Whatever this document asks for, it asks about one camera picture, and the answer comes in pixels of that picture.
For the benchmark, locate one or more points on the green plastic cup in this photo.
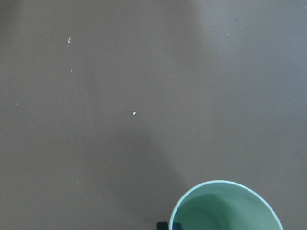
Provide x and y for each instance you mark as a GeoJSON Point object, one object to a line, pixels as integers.
{"type": "Point", "coordinates": [223, 205]}

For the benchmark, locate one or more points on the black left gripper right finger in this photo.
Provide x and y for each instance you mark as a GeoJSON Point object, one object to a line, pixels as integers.
{"type": "Point", "coordinates": [177, 226]}

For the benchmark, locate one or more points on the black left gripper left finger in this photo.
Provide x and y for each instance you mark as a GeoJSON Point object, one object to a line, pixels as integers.
{"type": "Point", "coordinates": [162, 226]}

